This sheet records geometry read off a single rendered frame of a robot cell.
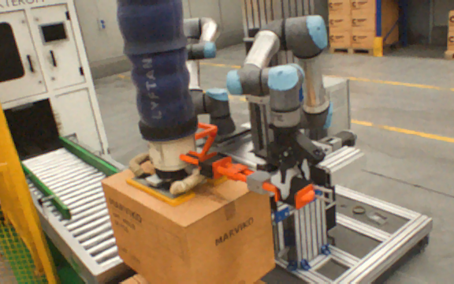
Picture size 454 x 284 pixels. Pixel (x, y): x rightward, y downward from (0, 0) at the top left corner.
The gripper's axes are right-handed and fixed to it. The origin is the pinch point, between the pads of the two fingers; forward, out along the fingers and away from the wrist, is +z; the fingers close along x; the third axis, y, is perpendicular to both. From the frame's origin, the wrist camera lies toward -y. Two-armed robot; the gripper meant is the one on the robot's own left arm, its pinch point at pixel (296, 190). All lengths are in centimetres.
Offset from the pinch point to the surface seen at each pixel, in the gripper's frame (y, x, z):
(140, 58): 56, 9, -37
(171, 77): 51, 2, -29
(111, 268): 96, 24, 61
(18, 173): 173, 34, 28
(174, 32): 50, -2, -44
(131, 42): 59, 10, -43
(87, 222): 162, 8, 70
